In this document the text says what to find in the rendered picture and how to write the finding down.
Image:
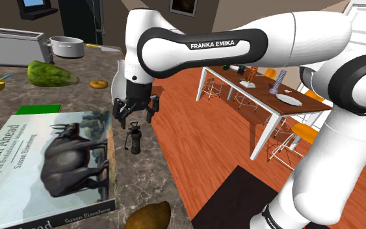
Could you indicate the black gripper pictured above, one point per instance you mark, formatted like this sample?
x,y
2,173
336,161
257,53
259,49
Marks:
x,y
138,92

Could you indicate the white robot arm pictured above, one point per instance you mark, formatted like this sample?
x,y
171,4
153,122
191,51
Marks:
x,y
315,177

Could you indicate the dark green spray bottle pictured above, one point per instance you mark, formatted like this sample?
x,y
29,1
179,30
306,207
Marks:
x,y
135,141

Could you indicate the brown bagel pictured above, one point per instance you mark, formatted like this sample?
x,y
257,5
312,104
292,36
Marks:
x,y
99,84

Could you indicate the grey cooking pot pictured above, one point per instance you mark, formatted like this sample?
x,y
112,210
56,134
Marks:
x,y
68,48

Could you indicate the green flat box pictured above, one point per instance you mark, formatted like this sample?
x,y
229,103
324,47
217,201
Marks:
x,y
38,109

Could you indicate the dark door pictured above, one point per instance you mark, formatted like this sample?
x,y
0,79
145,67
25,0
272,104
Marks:
x,y
79,20

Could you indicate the brown potato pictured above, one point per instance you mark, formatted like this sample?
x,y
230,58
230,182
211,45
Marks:
x,y
149,217

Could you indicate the large book with animal cover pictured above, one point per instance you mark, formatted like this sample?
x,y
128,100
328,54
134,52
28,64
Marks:
x,y
43,165

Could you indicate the wooden dining table white legs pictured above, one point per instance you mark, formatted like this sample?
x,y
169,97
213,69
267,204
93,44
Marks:
x,y
265,96

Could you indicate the dark robot stand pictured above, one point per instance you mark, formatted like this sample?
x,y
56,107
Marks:
x,y
233,203

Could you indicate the blue spoon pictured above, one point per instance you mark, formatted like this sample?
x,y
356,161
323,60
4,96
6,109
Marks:
x,y
5,77

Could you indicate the silver toaster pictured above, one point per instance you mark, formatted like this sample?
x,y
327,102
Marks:
x,y
8,47

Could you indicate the dark framed window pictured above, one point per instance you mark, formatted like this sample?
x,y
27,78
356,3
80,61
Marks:
x,y
35,8

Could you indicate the dark framed wall picture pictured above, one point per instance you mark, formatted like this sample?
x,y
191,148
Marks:
x,y
183,6

